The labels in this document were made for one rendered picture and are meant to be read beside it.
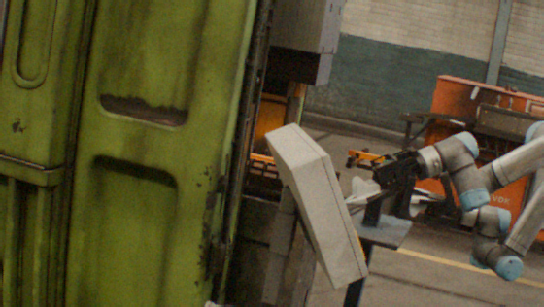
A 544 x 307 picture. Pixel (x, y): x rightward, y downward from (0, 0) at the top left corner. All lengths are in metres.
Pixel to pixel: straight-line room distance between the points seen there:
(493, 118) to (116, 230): 3.90
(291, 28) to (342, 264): 0.76
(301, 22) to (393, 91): 7.79
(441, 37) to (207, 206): 8.02
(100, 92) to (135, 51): 0.15
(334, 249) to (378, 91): 8.34
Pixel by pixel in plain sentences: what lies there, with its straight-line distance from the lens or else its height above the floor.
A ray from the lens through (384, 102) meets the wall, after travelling 9.60.
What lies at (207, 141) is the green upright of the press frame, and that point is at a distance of 1.63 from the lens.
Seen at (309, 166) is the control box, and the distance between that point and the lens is 1.25.
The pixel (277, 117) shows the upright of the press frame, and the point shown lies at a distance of 2.26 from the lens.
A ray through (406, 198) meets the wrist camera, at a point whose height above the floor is 1.07.
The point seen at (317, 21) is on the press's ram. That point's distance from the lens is 1.81.
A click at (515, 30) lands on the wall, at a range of 9.49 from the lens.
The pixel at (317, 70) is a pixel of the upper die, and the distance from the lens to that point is 1.86.
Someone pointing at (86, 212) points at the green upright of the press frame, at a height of 0.83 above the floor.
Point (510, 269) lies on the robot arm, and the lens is 1.89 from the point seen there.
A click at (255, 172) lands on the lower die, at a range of 1.95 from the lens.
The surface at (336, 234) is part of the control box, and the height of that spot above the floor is 1.04.
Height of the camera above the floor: 1.43
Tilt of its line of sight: 12 degrees down
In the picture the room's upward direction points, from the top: 10 degrees clockwise
